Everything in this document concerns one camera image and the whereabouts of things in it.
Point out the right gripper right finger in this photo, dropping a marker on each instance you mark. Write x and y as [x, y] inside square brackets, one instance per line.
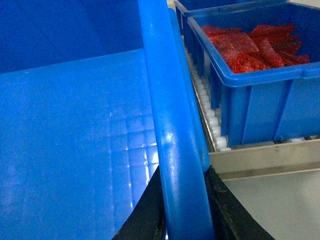
[231, 221]

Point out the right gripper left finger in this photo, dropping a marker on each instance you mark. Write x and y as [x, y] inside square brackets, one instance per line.
[148, 219]

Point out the large blue plastic crate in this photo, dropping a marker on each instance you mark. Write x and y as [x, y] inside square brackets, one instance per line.
[95, 95]

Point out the metal roller shelf rack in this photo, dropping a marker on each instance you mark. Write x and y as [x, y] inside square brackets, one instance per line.
[277, 183]

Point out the rear blue crate on shelf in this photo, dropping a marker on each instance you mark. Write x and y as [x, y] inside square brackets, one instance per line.
[187, 8]

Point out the blue crate with red bags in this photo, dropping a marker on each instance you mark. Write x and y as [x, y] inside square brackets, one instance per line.
[266, 105]

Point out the red plastic bags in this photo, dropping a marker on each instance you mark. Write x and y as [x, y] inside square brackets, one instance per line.
[265, 47]

